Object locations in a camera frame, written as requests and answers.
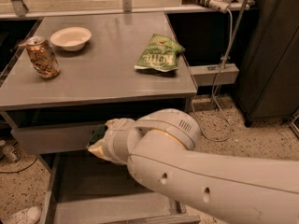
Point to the open grey middle drawer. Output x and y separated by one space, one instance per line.
86 190

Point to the green chip bag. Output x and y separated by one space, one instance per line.
160 54

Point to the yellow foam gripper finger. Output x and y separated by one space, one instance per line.
97 150

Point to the white shoe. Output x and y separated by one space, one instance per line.
26 216

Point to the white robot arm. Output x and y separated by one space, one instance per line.
237 190

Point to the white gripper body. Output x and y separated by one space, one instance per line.
112 142

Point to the white bowl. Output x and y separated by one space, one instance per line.
71 39

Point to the grey drawer cabinet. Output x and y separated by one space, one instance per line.
98 82

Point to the gold soda can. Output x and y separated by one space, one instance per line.
42 56

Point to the grey top drawer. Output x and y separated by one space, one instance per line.
53 137

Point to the small can on floor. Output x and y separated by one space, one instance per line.
11 153

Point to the white power strip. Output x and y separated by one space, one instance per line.
206 0

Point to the dark cabinet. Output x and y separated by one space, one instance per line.
268 82

